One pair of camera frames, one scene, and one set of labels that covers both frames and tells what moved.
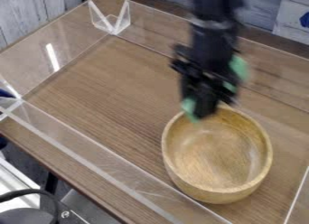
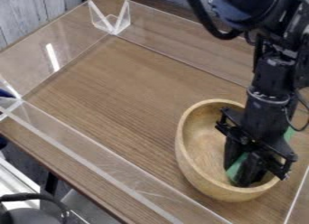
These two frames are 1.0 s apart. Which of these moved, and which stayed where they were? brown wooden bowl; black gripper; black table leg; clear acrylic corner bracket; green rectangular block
Moved: brown wooden bowl; green rectangular block; black gripper
Stayed: clear acrylic corner bracket; black table leg
